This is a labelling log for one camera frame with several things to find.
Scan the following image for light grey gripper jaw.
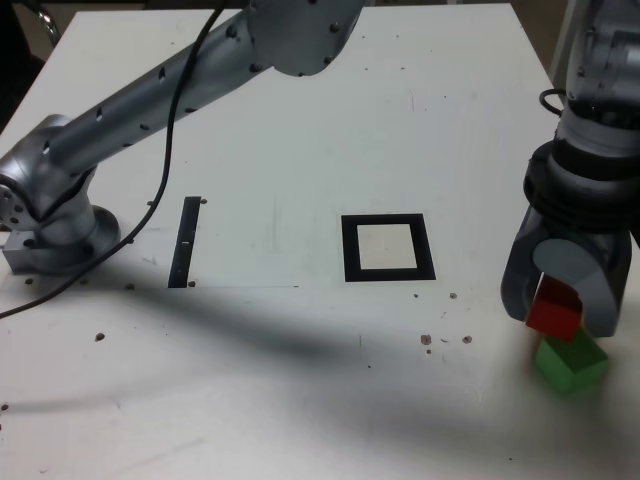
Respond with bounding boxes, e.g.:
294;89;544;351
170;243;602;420
532;233;633;339

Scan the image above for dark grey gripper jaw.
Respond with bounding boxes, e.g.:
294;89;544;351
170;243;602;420
501;207;545;323

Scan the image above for red cube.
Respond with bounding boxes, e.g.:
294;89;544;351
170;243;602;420
525;276;585;342

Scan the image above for green cube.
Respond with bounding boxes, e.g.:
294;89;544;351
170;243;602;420
534;333;610;398

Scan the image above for black tape square outline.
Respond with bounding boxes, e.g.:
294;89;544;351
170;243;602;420
340;213;437;283

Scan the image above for black tape strip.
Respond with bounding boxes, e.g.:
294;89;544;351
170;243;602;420
167;196;202;290

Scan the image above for short black looped cable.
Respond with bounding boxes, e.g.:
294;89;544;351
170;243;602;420
538;88;569;116

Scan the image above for white post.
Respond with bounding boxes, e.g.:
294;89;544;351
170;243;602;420
550;0;579;86

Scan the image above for metal chair frame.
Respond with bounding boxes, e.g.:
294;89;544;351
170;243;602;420
37;9;59;37

